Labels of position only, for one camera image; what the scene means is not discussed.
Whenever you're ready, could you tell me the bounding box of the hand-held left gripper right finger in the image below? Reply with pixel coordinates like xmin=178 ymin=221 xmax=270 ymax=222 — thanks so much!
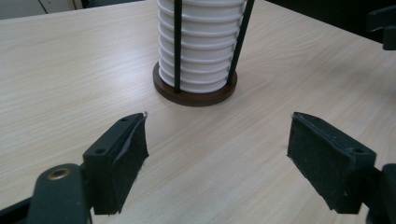
xmin=286 ymin=111 xmax=377 ymax=215

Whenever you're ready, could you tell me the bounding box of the black wire holder wooden base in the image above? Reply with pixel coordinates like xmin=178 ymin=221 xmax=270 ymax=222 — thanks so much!
xmin=151 ymin=0 xmax=256 ymax=108

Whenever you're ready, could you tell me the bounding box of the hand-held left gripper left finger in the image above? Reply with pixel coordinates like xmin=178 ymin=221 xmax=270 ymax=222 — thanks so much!
xmin=82 ymin=111 xmax=150 ymax=216

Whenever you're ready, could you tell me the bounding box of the stack of white cups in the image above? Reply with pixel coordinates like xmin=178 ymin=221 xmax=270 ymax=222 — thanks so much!
xmin=156 ymin=0 xmax=248 ymax=94

